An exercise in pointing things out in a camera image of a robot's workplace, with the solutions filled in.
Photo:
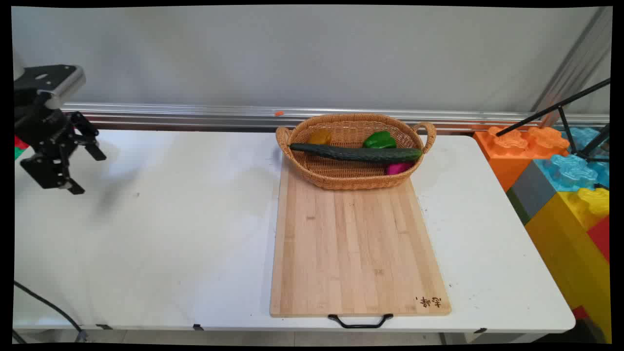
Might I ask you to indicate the woven wicker basket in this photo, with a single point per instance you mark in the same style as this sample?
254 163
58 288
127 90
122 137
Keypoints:
341 179

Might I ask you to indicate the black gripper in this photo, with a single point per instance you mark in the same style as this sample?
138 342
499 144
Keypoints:
41 127

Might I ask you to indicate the small red floor block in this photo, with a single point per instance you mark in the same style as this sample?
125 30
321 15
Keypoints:
580 312

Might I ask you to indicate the yellow giant building block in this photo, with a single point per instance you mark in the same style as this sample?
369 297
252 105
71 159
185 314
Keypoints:
560 243

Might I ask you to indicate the red toy block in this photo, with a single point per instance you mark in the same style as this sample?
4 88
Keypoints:
20 143

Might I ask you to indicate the yellow bell pepper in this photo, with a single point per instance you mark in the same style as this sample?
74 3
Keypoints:
319 137

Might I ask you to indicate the red giant building block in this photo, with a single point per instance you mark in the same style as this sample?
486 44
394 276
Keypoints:
602 236

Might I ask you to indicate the bamboo cutting board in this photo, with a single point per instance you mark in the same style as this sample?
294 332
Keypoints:
356 253

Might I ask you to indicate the green bell pepper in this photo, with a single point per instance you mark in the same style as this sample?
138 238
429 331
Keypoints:
379 140

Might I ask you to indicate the blue giant building block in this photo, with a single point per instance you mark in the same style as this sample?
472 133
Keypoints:
570 170

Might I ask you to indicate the black tripod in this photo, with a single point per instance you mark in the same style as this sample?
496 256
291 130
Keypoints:
551 108

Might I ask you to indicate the dark green cucumber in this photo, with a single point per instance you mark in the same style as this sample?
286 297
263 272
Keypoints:
356 154

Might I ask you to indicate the green toy block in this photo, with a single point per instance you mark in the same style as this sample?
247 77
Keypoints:
18 153

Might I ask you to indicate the aluminium rail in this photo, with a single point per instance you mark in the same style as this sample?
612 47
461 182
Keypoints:
170 116

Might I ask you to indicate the orange giant building block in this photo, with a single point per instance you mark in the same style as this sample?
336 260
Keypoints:
502 161

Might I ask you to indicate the grey giant building block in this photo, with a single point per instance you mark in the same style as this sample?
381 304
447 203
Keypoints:
531 192

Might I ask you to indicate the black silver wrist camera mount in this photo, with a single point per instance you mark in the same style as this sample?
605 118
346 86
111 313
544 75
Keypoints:
51 80

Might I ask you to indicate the magenta eggplant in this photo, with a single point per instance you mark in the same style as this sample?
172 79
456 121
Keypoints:
397 168

